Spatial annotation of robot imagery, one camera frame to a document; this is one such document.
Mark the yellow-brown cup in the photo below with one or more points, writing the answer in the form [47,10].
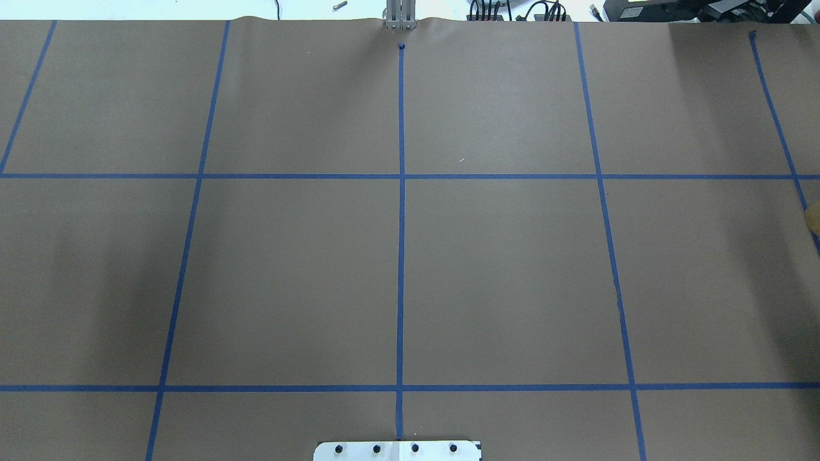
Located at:
[811,216]

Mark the black laptop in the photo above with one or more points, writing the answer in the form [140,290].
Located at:
[767,12]

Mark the aluminium frame post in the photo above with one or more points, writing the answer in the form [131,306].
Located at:
[400,15]

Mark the black cable hub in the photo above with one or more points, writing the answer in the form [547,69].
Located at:
[489,11]

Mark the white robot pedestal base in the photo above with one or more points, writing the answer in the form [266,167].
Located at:
[399,450]

